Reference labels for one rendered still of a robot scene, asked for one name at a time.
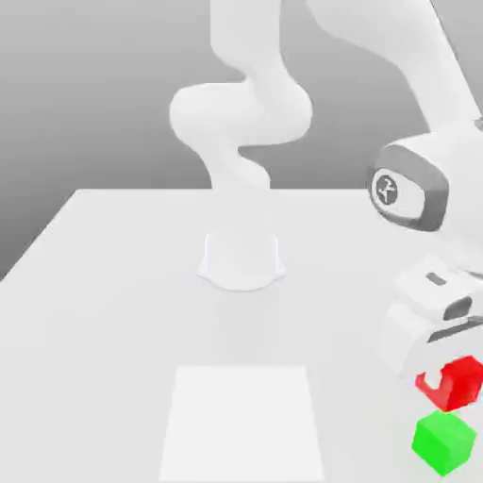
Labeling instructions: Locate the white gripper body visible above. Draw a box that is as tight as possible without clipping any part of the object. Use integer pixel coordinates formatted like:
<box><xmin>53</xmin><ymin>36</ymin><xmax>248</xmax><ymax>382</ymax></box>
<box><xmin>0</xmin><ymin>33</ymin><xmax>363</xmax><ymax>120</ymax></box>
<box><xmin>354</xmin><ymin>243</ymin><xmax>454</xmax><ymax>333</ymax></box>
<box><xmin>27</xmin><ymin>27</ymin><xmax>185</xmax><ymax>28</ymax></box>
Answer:
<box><xmin>377</xmin><ymin>300</ymin><xmax>483</xmax><ymax>380</ymax></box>

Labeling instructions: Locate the small red cube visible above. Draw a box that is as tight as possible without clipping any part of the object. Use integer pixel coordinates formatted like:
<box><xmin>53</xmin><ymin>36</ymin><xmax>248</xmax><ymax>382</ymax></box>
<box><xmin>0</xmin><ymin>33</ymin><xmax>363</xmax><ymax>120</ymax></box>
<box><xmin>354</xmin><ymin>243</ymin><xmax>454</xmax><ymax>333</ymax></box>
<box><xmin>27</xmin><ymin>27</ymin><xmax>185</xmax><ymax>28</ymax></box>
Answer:
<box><xmin>413</xmin><ymin>354</ymin><xmax>483</xmax><ymax>413</ymax></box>

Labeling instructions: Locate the small green cube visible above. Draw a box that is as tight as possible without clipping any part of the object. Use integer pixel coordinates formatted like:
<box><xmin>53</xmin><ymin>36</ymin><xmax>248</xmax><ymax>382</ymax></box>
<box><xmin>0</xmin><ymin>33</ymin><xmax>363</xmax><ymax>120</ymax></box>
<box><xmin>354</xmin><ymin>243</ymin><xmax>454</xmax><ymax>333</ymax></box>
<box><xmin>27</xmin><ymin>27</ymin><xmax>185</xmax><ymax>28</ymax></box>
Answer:
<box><xmin>410</xmin><ymin>409</ymin><xmax>478</xmax><ymax>477</ymax></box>

